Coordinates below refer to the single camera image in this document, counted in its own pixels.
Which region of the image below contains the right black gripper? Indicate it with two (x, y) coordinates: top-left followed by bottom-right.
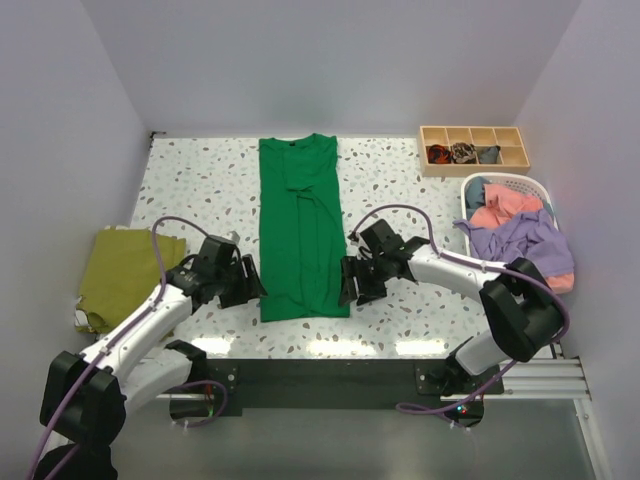
(338, 254), (391, 307)

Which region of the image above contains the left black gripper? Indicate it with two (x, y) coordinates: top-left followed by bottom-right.
(214, 254), (266, 309)

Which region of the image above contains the green t-shirt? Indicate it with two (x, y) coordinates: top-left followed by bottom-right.
(259, 133), (350, 322)

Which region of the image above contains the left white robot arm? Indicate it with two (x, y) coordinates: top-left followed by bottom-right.
(39, 236), (266, 446)

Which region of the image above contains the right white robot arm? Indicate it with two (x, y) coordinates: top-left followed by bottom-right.
(339, 220), (569, 393)

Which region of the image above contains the olive folded t-shirt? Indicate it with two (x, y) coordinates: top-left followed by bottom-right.
(75, 228), (161, 334)

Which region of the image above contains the orange black rolled sock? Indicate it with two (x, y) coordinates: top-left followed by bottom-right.
(426, 144), (452, 165)

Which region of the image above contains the blue grey garment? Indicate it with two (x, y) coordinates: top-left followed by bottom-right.
(465, 177), (490, 206)

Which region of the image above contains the wooden compartment tray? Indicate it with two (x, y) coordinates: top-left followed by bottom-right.
(418, 126), (531, 177)

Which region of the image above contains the brown patterned rolled sock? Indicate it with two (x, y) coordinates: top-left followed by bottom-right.
(450, 142), (477, 165)

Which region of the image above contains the pink t-shirt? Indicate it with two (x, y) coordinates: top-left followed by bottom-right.
(462, 180), (575, 294)

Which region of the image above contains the dark grey rolled sock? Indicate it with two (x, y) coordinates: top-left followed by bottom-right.
(476, 145), (501, 165)

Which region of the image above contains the purple t-shirt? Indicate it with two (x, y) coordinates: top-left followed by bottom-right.
(454, 209), (575, 277)

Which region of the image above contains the white laundry basket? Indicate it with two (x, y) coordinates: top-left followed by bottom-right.
(461, 173), (556, 256)

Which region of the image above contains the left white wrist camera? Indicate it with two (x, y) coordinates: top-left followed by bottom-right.
(227, 231), (240, 243)

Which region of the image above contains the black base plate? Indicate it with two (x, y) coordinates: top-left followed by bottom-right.
(148, 357), (506, 426)

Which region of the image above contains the aluminium rail frame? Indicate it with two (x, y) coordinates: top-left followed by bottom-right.
(47, 349), (614, 480)

